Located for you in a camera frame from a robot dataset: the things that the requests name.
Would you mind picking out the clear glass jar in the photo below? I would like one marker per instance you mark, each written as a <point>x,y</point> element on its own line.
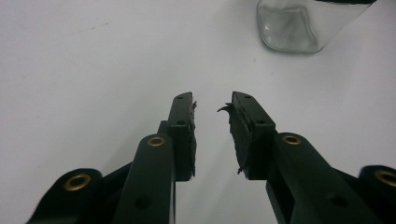
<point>295,26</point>

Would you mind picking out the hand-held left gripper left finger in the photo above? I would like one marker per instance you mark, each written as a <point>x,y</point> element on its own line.
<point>182,137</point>

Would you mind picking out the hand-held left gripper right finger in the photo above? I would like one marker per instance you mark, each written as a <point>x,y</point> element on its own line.
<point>258,140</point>

